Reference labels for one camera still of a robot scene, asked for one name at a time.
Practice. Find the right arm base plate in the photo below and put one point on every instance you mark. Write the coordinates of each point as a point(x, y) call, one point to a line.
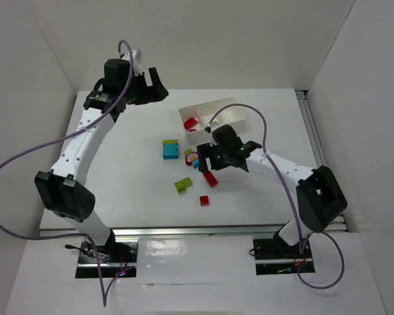
point(273, 257)

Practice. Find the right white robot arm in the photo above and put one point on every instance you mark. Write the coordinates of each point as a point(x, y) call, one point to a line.
point(316, 197)

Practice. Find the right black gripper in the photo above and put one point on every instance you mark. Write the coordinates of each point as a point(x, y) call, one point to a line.
point(207, 157)

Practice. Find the green long lego brick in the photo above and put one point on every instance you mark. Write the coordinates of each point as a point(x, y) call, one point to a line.
point(170, 141)

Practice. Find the aluminium front rail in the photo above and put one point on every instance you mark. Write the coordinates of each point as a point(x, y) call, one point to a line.
point(196, 231)

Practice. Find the aluminium side rail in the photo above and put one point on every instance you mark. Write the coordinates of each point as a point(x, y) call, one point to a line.
point(339, 224)

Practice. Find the small blue lego brick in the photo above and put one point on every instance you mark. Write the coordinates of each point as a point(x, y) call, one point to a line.
point(195, 164)

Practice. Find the small red lego brick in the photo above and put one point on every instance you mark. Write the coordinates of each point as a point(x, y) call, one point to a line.
point(204, 201)

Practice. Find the red top lego brick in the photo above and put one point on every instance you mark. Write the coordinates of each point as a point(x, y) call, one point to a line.
point(190, 123)

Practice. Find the green square lego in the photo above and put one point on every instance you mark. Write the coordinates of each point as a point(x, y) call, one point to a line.
point(187, 182)
point(180, 187)

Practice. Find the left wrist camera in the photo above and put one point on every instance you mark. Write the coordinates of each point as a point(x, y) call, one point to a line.
point(137, 56)

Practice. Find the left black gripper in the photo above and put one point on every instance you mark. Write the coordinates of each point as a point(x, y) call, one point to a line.
point(148, 90)

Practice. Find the red flower oval lego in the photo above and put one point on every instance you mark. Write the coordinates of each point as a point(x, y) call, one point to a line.
point(190, 157)

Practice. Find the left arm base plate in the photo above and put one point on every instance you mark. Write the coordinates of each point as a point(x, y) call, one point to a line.
point(122, 260)

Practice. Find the long red lego brick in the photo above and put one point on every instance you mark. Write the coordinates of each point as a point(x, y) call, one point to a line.
point(210, 179)

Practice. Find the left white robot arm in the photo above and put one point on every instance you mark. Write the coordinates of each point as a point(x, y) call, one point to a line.
point(62, 189)

